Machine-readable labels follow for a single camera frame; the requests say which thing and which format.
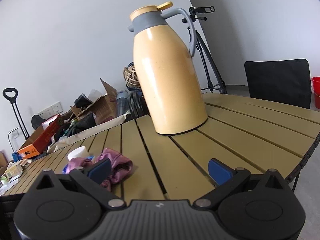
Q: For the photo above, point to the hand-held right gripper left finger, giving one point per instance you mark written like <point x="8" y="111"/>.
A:
<point x="100" y="170"/>

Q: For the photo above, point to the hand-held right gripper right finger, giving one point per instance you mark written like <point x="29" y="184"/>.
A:
<point x="220" y="171"/>

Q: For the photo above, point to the pink purple satin cloth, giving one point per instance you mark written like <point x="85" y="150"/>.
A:
<point x="120" y="165"/>

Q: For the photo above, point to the magenta pouch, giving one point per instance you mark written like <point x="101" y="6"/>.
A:
<point x="77" y="163"/>

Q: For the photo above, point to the white block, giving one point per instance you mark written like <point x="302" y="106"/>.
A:
<point x="78" y="152"/>

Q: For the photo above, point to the olive folding table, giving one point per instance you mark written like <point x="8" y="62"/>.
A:
<point x="250" y="140"/>

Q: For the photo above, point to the dark clothes pile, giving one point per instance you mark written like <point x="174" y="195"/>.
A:
<point x="80" y="126"/>

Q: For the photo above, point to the open cardboard box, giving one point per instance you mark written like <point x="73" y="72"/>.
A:
<point x="105" y="107"/>

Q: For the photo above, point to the orange box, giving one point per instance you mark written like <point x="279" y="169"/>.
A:
<point x="42" y="140"/>

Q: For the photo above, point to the blue plastic bottle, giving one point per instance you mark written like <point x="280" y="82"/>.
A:
<point x="122" y="102"/>

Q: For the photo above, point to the black handbag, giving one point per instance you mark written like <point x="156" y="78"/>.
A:
<point x="82" y="100"/>

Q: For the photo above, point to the black backpack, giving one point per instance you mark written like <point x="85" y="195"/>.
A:
<point x="37" y="120"/>

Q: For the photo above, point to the green white packet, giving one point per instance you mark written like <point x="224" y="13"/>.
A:
<point x="13" y="171"/>

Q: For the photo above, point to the rattan ball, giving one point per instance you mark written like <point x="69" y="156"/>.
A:
<point x="131" y="77"/>

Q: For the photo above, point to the yellow thermos jug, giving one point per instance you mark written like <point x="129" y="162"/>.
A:
<point x="170" y="80"/>

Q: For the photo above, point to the black folding chair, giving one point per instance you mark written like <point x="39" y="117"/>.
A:
<point x="275" y="82"/>

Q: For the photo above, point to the red bucket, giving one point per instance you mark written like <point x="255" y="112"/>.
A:
<point x="316" y="90"/>

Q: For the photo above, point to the black tripod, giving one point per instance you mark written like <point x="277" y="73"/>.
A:
<point x="197" y="10"/>

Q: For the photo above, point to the wall socket panel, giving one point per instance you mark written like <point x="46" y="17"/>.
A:
<point x="56" y="108"/>

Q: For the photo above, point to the white wall outlet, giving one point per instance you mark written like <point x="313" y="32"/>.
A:
<point x="17" y="134"/>

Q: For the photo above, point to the white metal frame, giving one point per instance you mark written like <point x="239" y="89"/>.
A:
<point x="15" y="129"/>

